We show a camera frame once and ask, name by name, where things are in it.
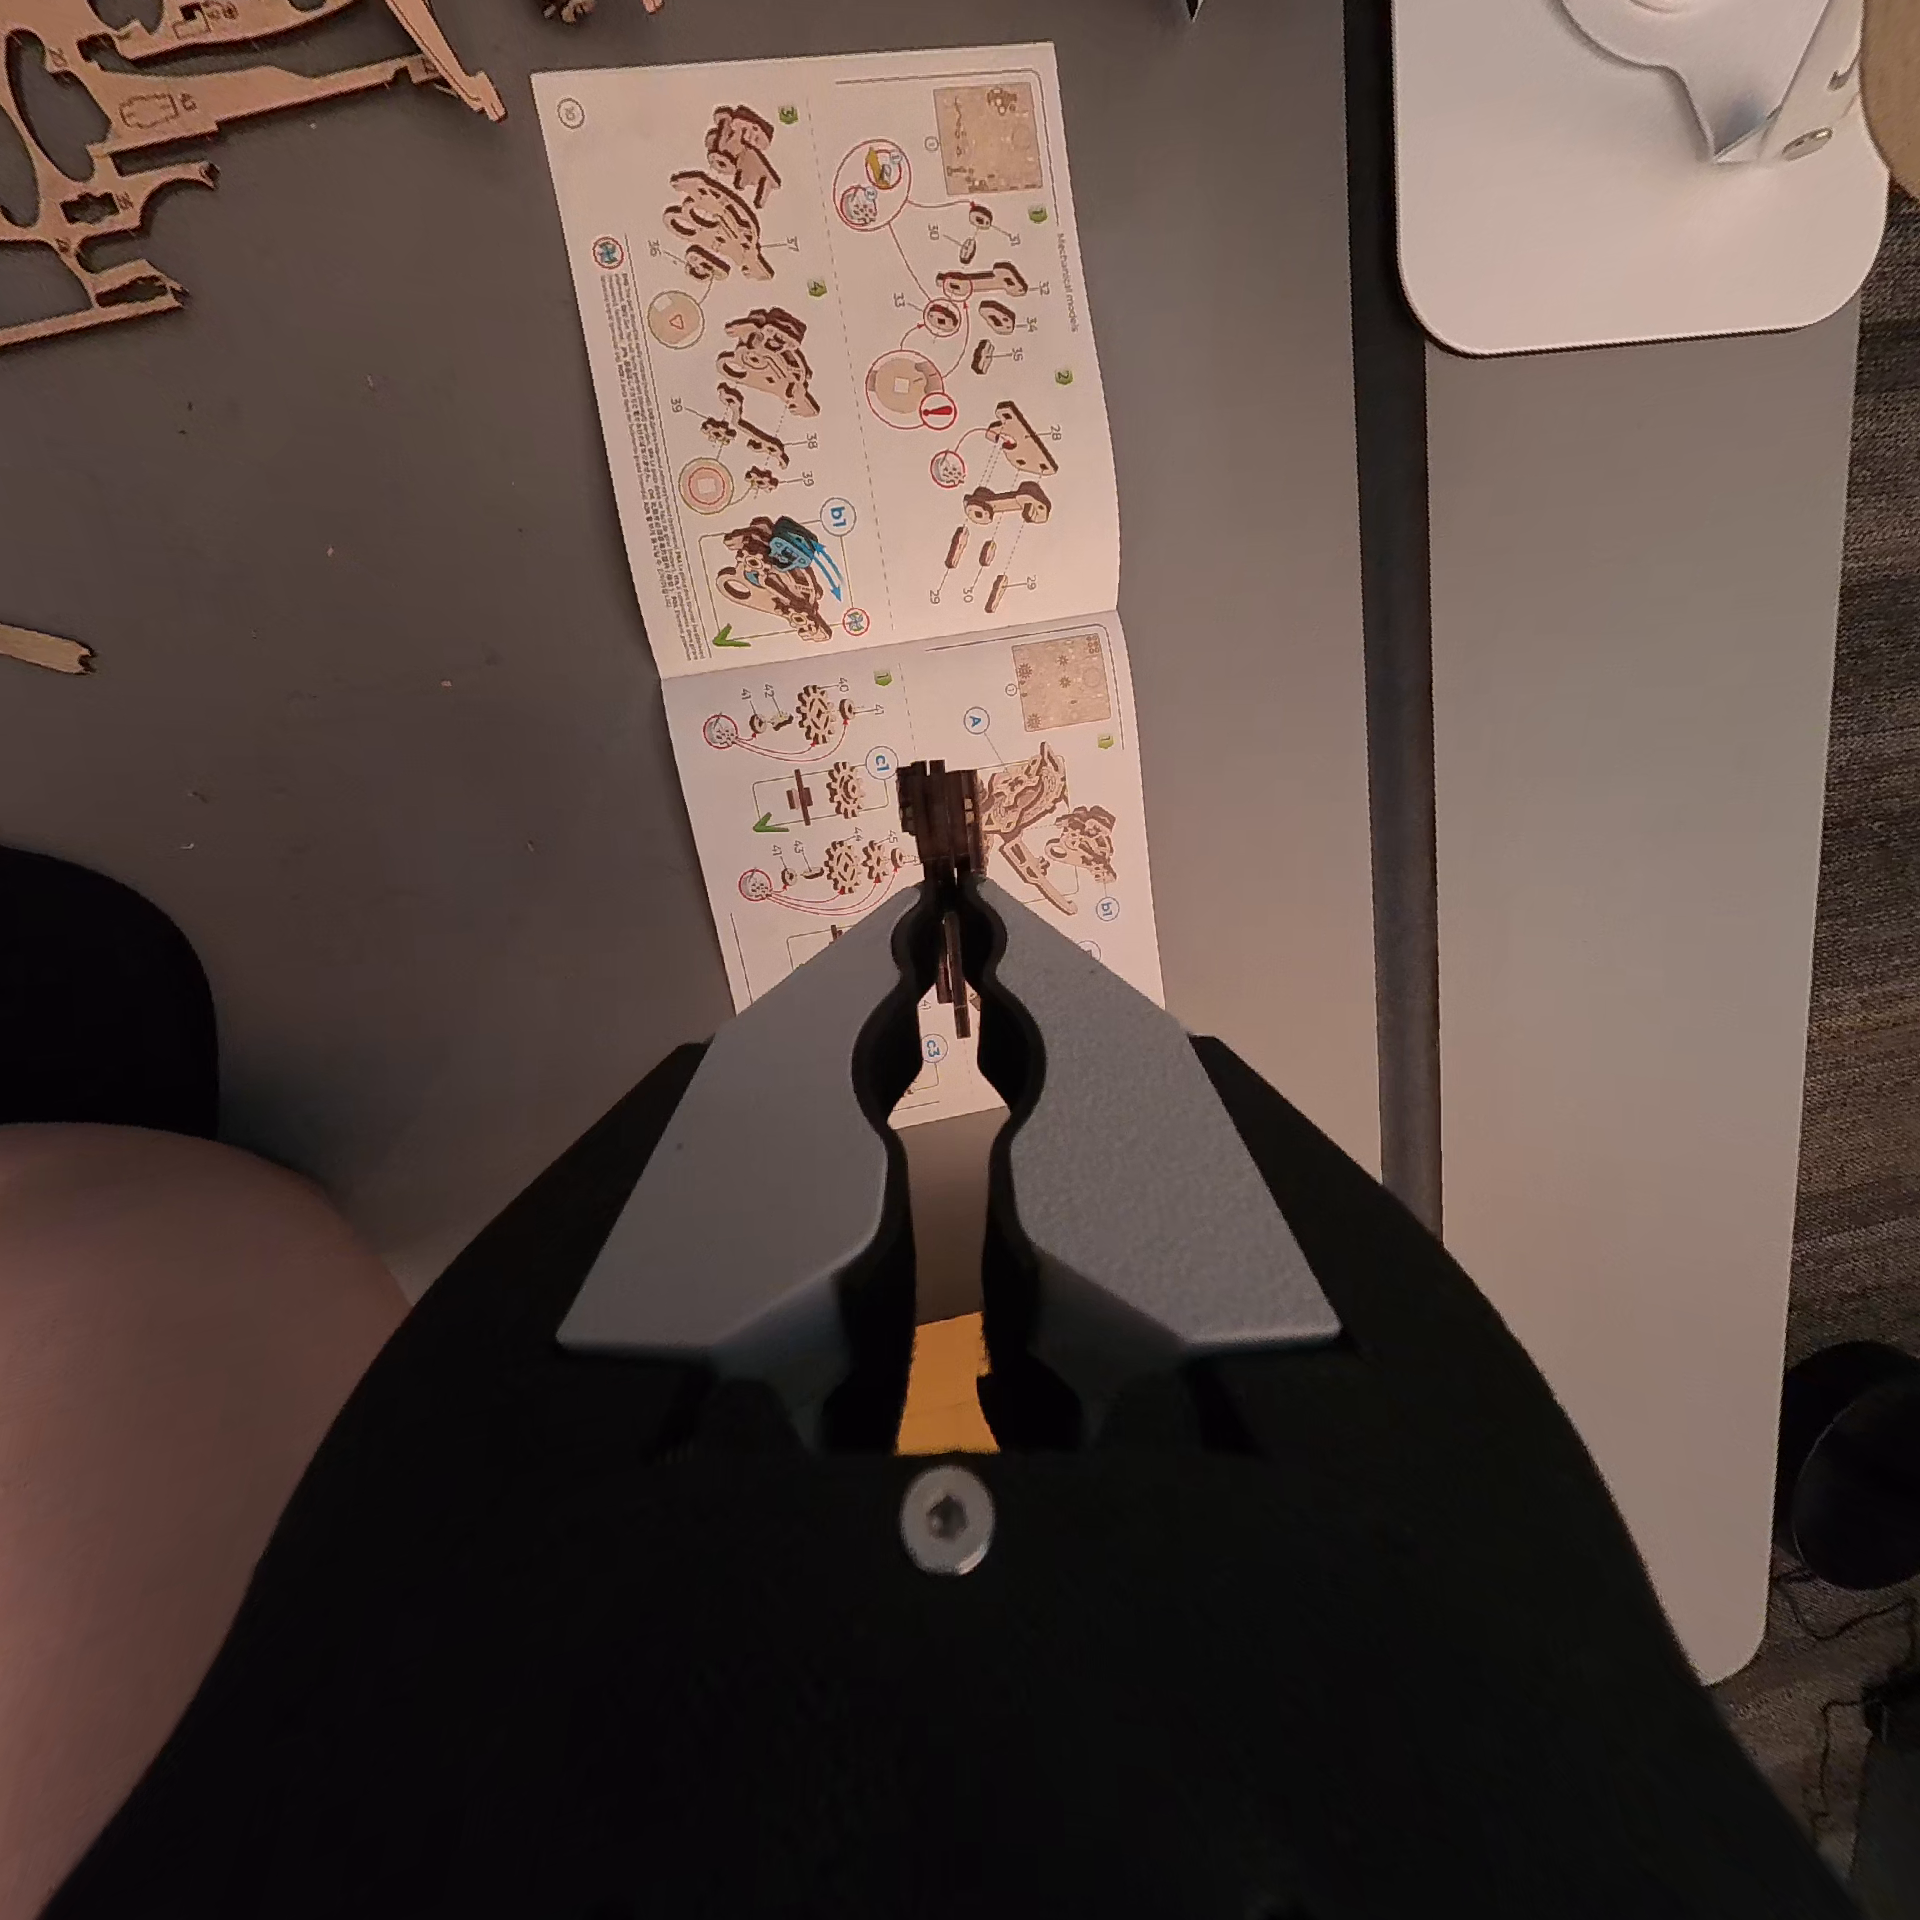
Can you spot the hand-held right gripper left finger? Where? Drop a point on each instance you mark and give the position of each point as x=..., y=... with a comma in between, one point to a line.
x=721, y=1201

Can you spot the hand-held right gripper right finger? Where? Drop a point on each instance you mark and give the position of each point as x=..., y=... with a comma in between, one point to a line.
x=1154, y=1201

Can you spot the small wooden model assembly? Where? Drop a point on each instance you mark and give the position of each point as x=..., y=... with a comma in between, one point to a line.
x=943, y=818

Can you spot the punched wooden parts sheet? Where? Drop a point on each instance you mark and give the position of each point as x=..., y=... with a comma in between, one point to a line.
x=457, y=71

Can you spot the yellow plastic bin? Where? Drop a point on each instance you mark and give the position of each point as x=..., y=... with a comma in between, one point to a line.
x=945, y=1382

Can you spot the person's leg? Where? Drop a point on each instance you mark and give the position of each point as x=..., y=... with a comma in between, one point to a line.
x=150, y=1499

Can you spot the black wrist rest pad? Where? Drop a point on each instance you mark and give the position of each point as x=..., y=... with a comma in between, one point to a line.
x=89, y=990

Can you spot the paper instruction booklet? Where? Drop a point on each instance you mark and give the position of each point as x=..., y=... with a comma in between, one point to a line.
x=839, y=375

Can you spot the thin wooden stick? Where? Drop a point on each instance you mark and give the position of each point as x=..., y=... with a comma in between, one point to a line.
x=38, y=644

